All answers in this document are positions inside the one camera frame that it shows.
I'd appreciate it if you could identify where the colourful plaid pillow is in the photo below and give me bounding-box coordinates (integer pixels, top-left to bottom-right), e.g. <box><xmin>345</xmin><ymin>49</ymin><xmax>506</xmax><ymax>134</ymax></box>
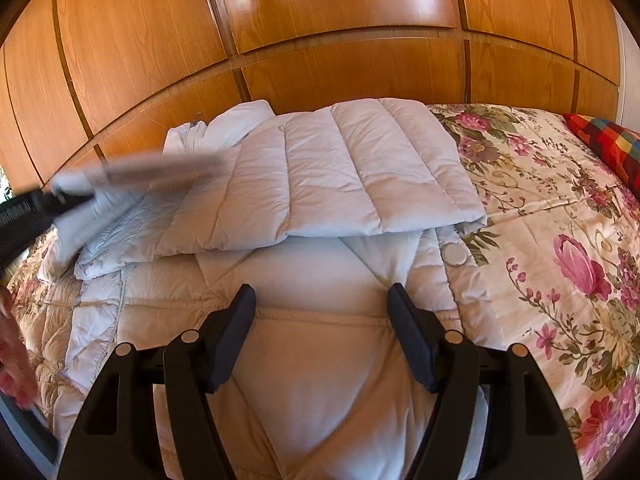
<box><xmin>563</xmin><ymin>114</ymin><xmax>640</xmax><ymax>197</ymax></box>

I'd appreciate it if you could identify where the floral quilted bedspread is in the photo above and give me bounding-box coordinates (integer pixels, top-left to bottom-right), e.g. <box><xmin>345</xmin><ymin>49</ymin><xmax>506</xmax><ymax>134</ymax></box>
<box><xmin>9</xmin><ymin>104</ymin><xmax>639</xmax><ymax>479</ymax></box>

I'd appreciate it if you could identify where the person's left hand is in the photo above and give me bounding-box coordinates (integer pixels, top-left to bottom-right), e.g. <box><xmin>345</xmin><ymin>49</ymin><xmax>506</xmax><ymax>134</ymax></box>
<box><xmin>0</xmin><ymin>286</ymin><xmax>37</xmax><ymax>410</ymax></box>

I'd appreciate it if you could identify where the white quilted puffer jacket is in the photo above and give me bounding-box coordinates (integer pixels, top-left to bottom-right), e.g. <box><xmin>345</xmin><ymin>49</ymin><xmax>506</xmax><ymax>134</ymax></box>
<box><xmin>47</xmin><ymin>99</ymin><xmax>486</xmax><ymax>479</ymax></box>

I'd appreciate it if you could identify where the orange wooden wardrobe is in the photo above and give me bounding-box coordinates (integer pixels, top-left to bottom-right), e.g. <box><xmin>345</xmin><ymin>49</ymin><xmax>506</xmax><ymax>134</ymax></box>
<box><xmin>1</xmin><ymin>0</ymin><xmax>620</xmax><ymax>191</ymax></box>

